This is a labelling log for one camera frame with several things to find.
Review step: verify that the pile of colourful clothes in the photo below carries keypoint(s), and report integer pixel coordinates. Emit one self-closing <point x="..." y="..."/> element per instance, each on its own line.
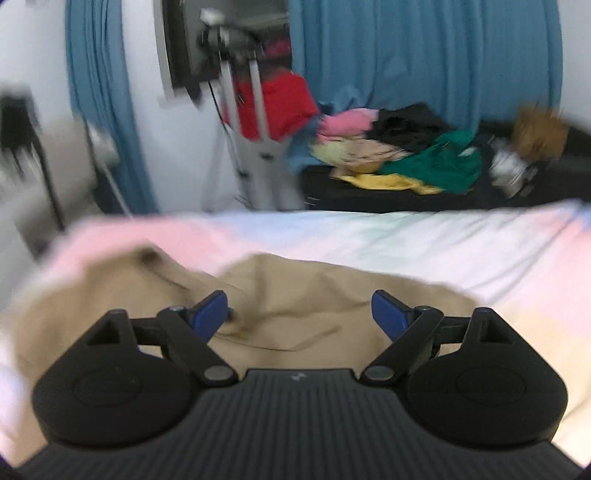
<point x="323" y="194"/>

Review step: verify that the pale yellow garment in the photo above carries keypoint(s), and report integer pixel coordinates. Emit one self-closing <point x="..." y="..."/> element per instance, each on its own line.
<point x="330" y="152"/>

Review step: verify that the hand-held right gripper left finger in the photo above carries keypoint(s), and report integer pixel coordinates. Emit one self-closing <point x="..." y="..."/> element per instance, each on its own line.
<point x="210" y="316"/>

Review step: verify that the black chair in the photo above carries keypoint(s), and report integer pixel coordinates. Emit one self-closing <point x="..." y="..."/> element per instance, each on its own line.
<point x="18" y="120"/>

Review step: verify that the beige pants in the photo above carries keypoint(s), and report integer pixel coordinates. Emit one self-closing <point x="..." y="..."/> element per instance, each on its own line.
<point x="295" y="295"/>

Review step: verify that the brown fuzzy object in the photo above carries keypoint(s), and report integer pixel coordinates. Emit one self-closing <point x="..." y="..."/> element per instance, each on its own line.
<point x="540" y="131"/>

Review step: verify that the pink garment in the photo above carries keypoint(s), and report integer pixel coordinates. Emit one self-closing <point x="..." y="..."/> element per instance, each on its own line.
<point x="346" y="121"/>

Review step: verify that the black garment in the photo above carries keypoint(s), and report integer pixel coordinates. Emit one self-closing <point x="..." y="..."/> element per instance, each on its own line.
<point x="406" y="124"/>

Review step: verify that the pastel tie-dye bed sheet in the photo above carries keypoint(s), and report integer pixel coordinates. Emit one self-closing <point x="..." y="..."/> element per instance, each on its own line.
<point x="369" y="240"/>

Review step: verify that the narrow blue curtain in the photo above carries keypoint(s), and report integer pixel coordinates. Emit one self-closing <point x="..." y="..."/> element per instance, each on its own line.
<point x="97" y="69"/>

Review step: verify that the silver metal object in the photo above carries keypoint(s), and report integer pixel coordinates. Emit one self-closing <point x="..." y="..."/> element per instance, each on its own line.
<point x="104" y="143"/>

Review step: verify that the grey metal stand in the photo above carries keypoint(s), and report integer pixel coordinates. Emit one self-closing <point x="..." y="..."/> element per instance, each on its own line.
<point x="258" y="157"/>

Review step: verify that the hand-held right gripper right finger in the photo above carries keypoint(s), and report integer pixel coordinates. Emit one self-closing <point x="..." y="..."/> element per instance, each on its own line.
<point x="390" y="316"/>

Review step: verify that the tan garment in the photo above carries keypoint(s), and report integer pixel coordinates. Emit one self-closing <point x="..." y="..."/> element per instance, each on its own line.
<point x="369" y="154"/>

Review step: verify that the wide blue curtain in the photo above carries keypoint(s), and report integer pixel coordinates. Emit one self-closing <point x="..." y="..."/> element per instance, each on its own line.
<point x="415" y="55"/>

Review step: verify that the red garment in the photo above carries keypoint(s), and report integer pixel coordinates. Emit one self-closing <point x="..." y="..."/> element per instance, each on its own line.
<point x="281" y="106"/>

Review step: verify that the green garment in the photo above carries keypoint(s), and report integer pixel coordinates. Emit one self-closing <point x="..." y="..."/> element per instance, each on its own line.
<point x="443" y="161"/>

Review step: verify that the white shoes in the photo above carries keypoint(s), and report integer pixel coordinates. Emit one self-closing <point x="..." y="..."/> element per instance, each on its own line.
<point x="508" y="170"/>

